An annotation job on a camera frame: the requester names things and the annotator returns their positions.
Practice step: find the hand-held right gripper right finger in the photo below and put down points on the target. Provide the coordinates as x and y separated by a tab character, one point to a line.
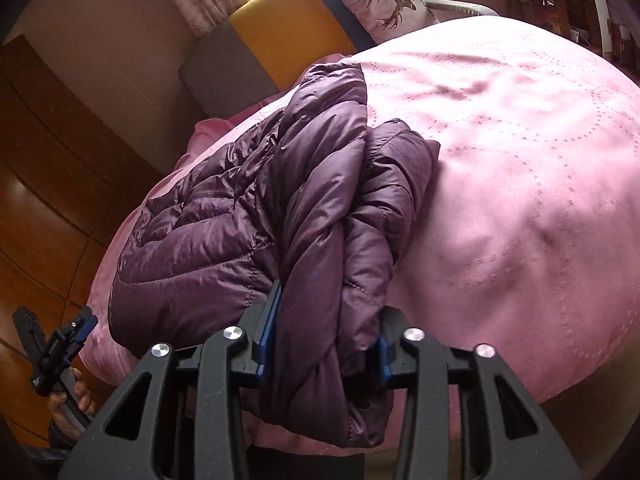
384	360

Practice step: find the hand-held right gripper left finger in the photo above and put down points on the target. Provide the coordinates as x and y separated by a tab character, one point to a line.
265	340

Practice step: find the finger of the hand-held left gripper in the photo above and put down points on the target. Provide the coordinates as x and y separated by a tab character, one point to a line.
84	325

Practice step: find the purple quilted down jacket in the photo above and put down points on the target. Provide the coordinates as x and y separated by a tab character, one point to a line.
225	235

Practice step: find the person's left hand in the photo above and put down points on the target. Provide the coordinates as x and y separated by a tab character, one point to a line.
85	400

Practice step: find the brown wooden wardrobe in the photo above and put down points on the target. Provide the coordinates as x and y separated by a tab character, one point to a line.
60	185

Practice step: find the bed with pink bedspread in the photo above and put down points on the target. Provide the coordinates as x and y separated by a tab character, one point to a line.
500	185

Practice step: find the yellow and grey headboard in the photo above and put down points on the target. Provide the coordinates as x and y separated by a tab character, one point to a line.
280	25

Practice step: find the grey curved cushion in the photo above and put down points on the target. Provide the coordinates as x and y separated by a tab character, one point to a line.
460	6

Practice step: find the cluttered wooden shelf unit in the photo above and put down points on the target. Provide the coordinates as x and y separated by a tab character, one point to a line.
565	10

